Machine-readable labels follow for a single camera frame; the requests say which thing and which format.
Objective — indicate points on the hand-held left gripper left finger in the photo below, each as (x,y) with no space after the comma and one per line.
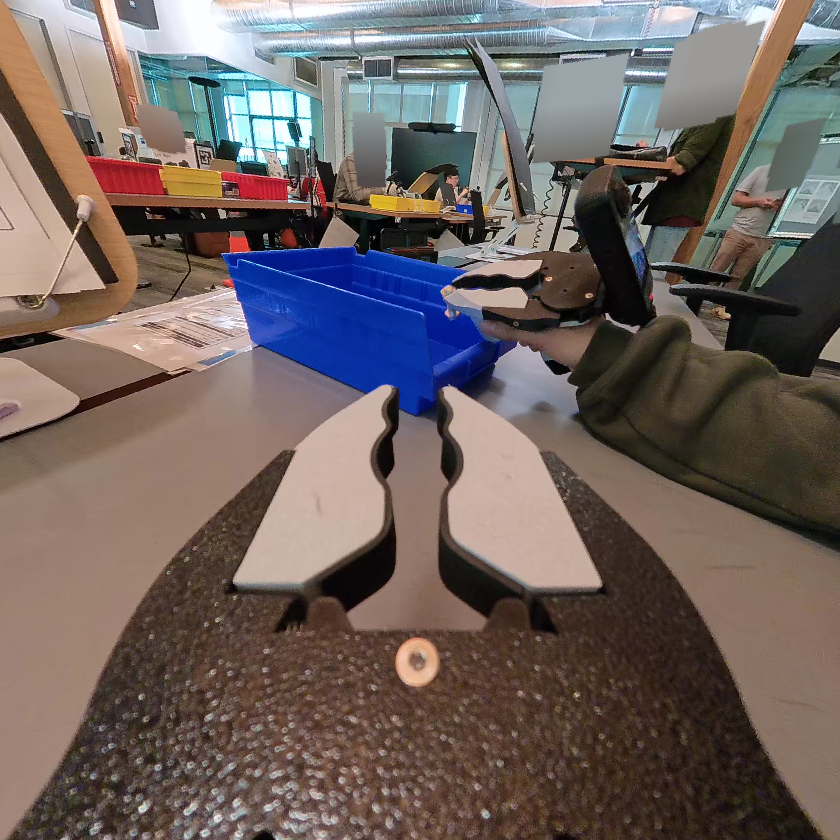
(315,512)

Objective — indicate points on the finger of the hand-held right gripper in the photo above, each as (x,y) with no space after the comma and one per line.
(492,300)
(512,268)

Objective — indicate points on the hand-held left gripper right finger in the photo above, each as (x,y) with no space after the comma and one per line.
(512,518)

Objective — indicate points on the blue plastic bin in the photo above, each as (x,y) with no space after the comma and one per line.
(328,328)

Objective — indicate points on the person's right forearm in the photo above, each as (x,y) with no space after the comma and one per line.
(689,407)

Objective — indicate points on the standing desk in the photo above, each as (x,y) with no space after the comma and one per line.
(636,164)

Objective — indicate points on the grey desk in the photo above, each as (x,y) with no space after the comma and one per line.
(131,512)

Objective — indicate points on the person's right hand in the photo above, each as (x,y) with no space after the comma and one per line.
(544,344)

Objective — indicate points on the small blue bin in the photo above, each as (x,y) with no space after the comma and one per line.
(469,210)

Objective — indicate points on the wooden document stand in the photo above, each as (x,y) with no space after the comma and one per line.
(92,305)
(514,177)

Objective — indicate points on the yellow plastic bin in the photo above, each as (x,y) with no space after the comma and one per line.
(190,182)
(394,202)

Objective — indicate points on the large dark screen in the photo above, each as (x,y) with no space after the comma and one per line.
(420,157)

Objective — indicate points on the thin dark flat panel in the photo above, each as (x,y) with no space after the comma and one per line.
(504,111)

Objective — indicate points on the black office chair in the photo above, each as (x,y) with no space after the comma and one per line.
(807,308)

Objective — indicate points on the plastic bag with printed label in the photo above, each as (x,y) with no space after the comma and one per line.
(177,328)

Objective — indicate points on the orange cone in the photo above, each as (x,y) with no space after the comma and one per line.
(239,244)

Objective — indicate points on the red plastic bin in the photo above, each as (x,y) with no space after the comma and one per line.
(259,187)
(124,176)

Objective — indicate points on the long wooden table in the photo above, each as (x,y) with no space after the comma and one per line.
(197,202)

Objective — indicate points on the black and white marker card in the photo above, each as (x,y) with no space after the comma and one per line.
(205,157)

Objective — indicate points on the black floor lamp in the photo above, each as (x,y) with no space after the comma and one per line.
(205,81)

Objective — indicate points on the wall poster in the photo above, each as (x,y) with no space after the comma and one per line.
(807,200)

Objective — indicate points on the wooden post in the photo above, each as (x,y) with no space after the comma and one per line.
(118,65)
(761,98)

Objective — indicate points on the silver ventilation duct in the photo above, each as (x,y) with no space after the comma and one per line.
(394,39)

